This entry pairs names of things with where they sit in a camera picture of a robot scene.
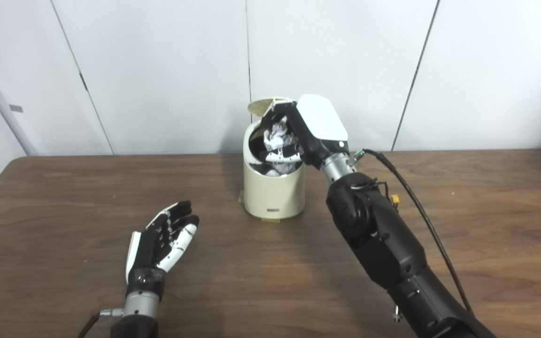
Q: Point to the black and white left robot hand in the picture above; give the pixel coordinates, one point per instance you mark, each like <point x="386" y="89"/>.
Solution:
<point x="150" y="249"/>

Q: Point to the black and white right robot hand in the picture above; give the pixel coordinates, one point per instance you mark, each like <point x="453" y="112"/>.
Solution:
<point x="320" y="122"/>

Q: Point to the white paper ball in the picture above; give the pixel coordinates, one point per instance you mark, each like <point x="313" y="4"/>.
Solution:
<point x="277" y="135"/>

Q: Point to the cream round bin lid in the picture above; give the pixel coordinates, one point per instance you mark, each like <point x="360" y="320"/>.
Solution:
<point x="261" y="105"/>

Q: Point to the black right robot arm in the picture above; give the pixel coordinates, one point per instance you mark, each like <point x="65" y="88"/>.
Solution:
<point x="383" y="244"/>

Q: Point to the cream-colored trash bin body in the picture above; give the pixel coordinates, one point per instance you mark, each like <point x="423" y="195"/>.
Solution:
<point x="273" y="192"/>

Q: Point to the black wall panel hinge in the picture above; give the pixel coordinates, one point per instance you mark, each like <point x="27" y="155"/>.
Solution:
<point x="83" y="81"/>

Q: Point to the small grey wall label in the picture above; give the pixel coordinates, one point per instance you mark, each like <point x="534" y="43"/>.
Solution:
<point x="16" y="108"/>

